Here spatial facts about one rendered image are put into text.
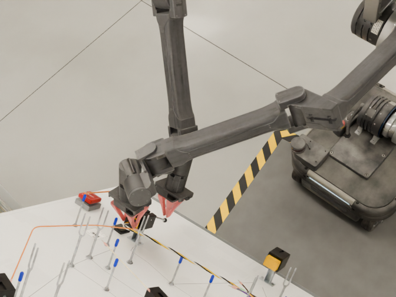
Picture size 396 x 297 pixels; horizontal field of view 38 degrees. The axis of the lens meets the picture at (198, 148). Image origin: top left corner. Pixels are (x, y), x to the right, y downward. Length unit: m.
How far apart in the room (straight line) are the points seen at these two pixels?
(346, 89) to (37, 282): 0.83
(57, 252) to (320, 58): 2.23
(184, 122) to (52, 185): 1.70
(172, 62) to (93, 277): 0.58
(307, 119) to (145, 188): 0.42
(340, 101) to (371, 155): 1.36
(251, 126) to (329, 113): 0.19
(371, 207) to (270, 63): 1.14
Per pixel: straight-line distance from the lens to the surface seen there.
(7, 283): 1.16
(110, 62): 3.53
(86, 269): 1.44
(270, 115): 1.37
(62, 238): 1.54
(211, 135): 1.39
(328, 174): 2.65
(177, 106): 1.55
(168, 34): 1.51
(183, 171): 1.60
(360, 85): 1.38
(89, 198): 1.71
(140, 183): 1.38
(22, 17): 4.04
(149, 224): 1.61
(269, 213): 2.82
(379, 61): 1.43
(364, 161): 2.67
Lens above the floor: 2.56
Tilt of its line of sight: 58 degrees down
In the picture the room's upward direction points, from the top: 16 degrees counter-clockwise
